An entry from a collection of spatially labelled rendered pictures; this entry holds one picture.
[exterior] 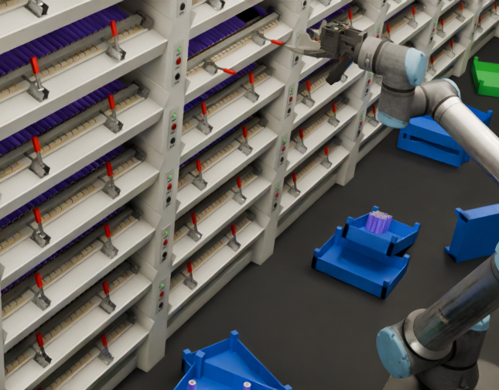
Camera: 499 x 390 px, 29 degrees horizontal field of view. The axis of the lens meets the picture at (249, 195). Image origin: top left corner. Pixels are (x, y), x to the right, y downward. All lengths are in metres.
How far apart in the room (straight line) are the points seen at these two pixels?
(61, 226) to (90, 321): 0.40
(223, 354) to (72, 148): 1.10
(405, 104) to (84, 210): 0.88
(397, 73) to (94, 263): 0.93
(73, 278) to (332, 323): 1.13
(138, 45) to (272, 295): 1.32
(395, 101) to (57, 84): 0.91
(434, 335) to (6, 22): 1.38
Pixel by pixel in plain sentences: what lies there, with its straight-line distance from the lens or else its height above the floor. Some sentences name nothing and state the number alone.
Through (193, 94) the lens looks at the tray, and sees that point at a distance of 2.59.
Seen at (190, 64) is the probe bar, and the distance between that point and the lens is 2.62.
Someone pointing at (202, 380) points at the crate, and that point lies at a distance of 2.43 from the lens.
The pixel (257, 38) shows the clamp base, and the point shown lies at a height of 0.95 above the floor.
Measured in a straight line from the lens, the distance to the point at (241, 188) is 3.19.
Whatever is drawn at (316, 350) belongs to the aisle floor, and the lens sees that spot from 3.17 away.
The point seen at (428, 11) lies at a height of 0.57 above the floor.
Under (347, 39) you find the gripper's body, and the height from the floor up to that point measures 1.10.
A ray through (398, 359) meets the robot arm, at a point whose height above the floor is 0.33.
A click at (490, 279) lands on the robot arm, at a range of 2.36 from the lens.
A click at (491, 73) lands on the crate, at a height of 0.00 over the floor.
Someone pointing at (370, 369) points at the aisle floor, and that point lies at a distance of 3.15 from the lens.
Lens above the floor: 2.09
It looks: 33 degrees down
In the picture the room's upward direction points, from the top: 7 degrees clockwise
